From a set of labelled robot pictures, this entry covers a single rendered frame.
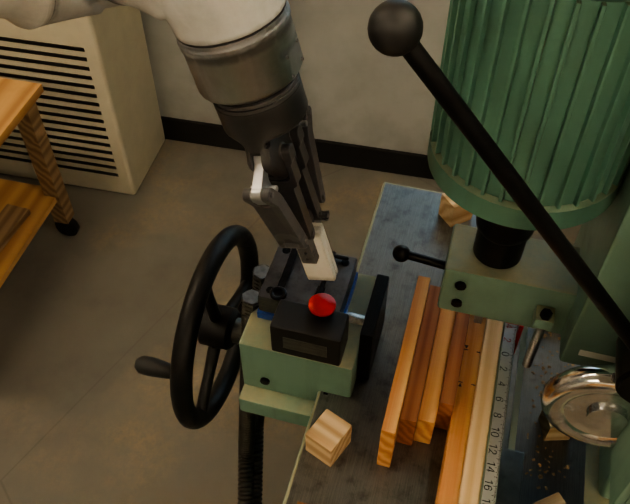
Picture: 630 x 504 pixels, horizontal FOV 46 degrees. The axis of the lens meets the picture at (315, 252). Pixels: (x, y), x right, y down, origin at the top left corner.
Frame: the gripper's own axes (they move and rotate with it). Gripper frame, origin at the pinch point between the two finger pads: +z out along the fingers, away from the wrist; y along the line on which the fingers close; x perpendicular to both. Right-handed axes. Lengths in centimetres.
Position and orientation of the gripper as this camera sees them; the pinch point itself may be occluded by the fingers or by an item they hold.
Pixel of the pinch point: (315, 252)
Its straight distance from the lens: 74.5
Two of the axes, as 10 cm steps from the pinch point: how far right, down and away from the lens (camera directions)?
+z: 2.5, 6.9, 6.8
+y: 2.7, -7.2, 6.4
